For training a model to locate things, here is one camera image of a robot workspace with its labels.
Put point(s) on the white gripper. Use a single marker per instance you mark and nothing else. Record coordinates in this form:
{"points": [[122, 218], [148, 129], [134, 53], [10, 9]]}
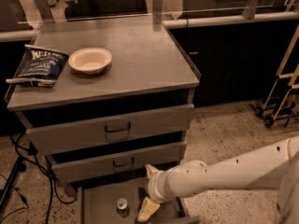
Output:
{"points": [[154, 185]]}

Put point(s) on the redbull can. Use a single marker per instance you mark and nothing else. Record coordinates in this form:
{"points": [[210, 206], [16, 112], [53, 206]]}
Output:
{"points": [[123, 208]]}

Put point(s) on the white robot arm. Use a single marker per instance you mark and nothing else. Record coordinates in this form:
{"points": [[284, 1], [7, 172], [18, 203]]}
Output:
{"points": [[272, 167]]}

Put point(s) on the bottom grey drawer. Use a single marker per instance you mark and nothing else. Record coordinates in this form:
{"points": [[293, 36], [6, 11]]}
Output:
{"points": [[97, 201]]}

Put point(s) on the grey drawer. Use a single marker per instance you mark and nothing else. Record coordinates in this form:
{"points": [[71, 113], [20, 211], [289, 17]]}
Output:
{"points": [[97, 201], [68, 136], [74, 171]]}

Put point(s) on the middle grey drawer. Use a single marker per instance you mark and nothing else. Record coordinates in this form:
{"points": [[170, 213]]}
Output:
{"points": [[74, 171]]}

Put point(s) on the grey drawer cabinet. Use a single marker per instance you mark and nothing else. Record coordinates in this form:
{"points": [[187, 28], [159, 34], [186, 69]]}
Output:
{"points": [[147, 72]]}

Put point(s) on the top grey drawer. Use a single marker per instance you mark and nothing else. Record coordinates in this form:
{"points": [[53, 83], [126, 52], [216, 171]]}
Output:
{"points": [[68, 136]]}

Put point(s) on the black tripod leg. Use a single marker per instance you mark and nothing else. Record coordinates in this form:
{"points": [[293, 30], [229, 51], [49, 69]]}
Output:
{"points": [[18, 167]]}

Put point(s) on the blue kettle chips bag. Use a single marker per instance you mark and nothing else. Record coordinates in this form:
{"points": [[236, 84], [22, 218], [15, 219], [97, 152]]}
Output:
{"points": [[40, 67]]}

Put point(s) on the white railing bar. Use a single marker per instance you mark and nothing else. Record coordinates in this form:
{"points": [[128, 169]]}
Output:
{"points": [[173, 24]]}

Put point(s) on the clear acrylic barrier panel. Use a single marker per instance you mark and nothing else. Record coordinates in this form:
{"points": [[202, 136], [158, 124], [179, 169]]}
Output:
{"points": [[15, 14]]}

